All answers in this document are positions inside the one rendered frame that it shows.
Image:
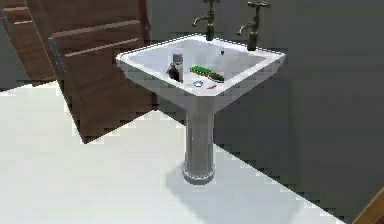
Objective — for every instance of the small red item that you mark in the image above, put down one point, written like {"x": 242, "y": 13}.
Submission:
{"x": 211, "y": 87}

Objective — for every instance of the brown wooden room door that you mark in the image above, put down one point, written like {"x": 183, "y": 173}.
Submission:
{"x": 100, "y": 76}

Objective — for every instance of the brown wooden corner piece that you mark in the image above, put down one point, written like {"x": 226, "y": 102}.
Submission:
{"x": 371, "y": 208}

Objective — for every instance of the grey spray bottle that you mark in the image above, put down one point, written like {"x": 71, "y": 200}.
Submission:
{"x": 176, "y": 68}

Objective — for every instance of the dark scrub brush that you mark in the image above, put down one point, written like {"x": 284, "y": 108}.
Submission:
{"x": 216, "y": 77}

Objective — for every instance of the green sponge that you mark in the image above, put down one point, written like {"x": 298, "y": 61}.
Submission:
{"x": 200, "y": 70}

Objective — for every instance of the white pedestal sink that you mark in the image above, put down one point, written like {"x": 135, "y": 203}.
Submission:
{"x": 200, "y": 133}

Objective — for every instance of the dark metal tap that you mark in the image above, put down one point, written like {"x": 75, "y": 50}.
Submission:
{"x": 253, "y": 28}
{"x": 209, "y": 20}

